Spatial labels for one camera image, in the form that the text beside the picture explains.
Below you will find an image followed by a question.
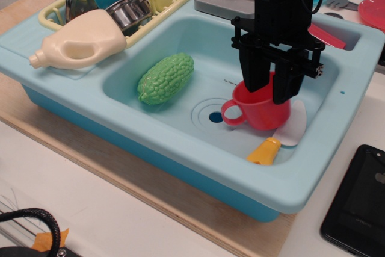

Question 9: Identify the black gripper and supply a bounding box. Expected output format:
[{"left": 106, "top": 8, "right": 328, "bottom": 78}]
[{"left": 231, "top": 0, "right": 325, "bottom": 105}]

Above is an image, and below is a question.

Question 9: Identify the red plastic cup with handle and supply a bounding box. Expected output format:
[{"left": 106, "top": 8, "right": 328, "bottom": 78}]
[{"left": 221, "top": 72, "right": 291, "bottom": 131}]

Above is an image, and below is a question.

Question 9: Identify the red tumbler in sink compartment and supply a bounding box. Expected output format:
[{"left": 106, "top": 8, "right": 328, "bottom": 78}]
[{"left": 308, "top": 23, "right": 347, "bottom": 49}]

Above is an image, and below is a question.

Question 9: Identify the light blue toy sink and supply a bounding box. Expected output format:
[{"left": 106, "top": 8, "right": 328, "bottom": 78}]
[{"left": 1, "top": 0, "right": 384, "bottom": 221}]

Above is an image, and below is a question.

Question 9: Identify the green toy bitter melon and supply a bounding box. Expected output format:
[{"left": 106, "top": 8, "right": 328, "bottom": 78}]
[{"left": 137, "top": 53, "right": 194, "bottom": 105}]

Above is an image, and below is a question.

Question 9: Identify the red plastic plate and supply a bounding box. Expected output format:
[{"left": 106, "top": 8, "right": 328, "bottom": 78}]
[{"left": 358, "top": 0, "right": 384, "bottom": 32}]

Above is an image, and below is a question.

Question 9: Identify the steel cooking pot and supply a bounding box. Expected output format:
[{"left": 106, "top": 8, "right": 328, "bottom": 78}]
[{"left": 106, "top": 0, "right": 154, "bottom": 33}]

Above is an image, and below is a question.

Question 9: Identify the plywood board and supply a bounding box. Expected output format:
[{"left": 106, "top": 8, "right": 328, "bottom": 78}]
[{"left": 0, "top": 0, "right": 297, "bottom": 257}]

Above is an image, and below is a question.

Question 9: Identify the black smartphone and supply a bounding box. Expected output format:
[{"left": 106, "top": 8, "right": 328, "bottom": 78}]
[{"left": 320, "top": 144, "right": 384, "bottom": 256}]

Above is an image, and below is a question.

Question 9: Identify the cream plastic detergent bottle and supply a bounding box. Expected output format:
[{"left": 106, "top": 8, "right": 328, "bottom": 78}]
[{"left": 29, "top": 9, "right": 126, "bottom": 69}]

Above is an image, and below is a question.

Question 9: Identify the orange tape piece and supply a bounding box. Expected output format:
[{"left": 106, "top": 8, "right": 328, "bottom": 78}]
[{"left": 31, "top": 228, "right": 69, "bottom": 252}]

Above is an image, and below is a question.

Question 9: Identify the toy knife yellow handle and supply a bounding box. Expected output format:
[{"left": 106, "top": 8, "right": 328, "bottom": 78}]
[{"left": 246, "top": 100, "right": 307, "bottom": 166}]

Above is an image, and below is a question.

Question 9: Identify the black braided cable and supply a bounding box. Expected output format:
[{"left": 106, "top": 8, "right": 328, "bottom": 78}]
[{"left": 0, "top": 208, "right": 61, "bottom": 257}]

